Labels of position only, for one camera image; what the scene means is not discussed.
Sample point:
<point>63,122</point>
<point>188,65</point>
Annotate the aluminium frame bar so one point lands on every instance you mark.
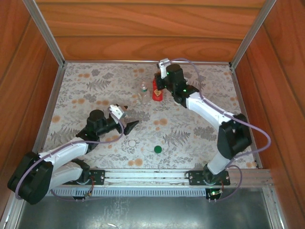
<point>45,31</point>
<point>240,100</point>
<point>119,61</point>
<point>51,100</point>
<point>253,31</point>

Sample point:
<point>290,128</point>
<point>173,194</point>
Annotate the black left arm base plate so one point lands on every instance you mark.
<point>97,176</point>

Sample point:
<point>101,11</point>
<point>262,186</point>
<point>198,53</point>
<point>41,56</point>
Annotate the clear bottle green label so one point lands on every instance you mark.
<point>143,94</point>

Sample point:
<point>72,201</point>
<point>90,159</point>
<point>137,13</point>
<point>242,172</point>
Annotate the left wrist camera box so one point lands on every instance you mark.
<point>118,111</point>

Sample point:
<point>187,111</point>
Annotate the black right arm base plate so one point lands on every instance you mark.
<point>195,177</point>

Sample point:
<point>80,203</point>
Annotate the red label drink bottle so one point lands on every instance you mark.
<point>157,95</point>

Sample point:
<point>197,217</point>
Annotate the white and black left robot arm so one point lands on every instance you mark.
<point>66,152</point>

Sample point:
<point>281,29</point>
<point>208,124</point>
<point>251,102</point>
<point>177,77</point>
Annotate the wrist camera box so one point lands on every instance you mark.
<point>118,111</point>
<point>164,69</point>

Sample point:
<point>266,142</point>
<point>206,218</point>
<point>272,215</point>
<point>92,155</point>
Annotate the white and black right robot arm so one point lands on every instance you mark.
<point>234,138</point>

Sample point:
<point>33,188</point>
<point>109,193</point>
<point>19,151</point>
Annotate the galvanised metal sheet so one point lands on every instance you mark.
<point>143,214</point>

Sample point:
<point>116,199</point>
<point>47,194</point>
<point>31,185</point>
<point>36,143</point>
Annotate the white bottle cap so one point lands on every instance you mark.
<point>131,143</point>

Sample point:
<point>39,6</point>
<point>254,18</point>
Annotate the green bottle cap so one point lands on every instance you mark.
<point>157,149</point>

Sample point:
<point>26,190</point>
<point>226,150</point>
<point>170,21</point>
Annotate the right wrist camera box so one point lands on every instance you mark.
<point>164,69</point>

